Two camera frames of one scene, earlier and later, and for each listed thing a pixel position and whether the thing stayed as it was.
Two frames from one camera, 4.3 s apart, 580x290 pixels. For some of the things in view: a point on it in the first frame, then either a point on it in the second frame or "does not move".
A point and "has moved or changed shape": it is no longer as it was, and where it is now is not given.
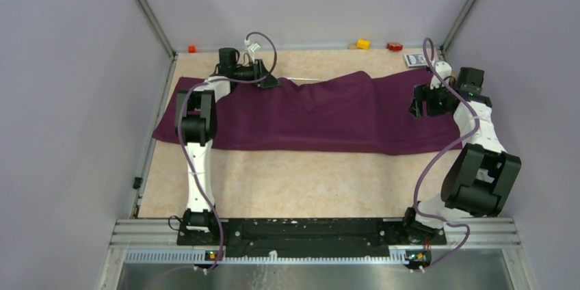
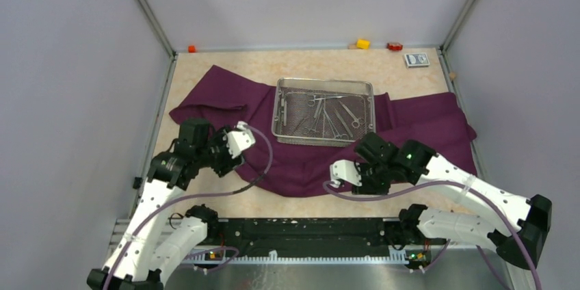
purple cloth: [367, 113] has moved or changed shape
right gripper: [423, 93] -> [366, 188]
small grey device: [415, 60] does not move
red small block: [394, 46] does not move
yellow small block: [363, 44] does not move
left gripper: [259, 71] -> [228, 163]
